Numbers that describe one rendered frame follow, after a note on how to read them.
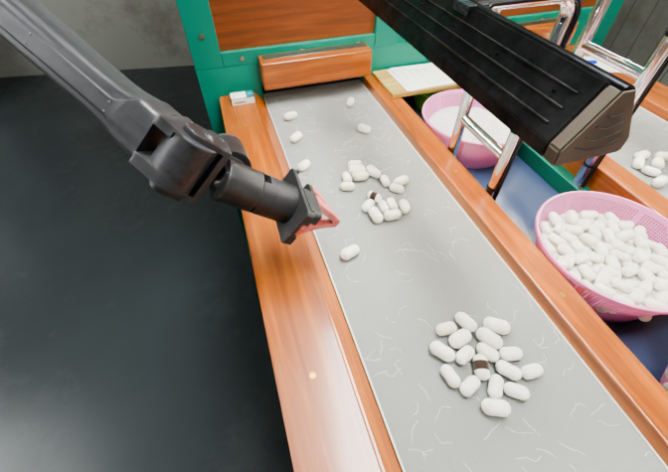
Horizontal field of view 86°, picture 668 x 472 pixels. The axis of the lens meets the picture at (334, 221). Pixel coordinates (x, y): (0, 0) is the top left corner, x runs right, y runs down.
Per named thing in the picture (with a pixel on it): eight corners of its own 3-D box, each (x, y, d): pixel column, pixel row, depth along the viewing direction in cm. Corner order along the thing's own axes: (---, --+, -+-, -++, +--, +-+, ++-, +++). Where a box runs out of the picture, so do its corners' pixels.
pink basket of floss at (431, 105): (505, 190, 85) (520, 158, 78) (401, 156, 94) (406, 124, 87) (526, 135, 101) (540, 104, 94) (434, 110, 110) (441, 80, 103)
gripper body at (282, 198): (302, 171, 55) (259, 151, 50) (319, 217, 48) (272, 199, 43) (278, 200, 57) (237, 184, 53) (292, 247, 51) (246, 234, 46)
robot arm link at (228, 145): (147, 189, 41) (187, 129, 38) (147, 144, 49) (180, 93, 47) (237, 227, 48) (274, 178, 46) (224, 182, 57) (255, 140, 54)
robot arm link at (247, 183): (204, 206, 43) (226, 168, 41) (198, 177, 48) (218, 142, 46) (253, 222, 48) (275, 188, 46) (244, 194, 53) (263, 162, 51)
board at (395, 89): (392, 98, 97) (393, 94, 96) (371, 75, 106) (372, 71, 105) (497, 81, 103) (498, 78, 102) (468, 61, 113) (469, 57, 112)
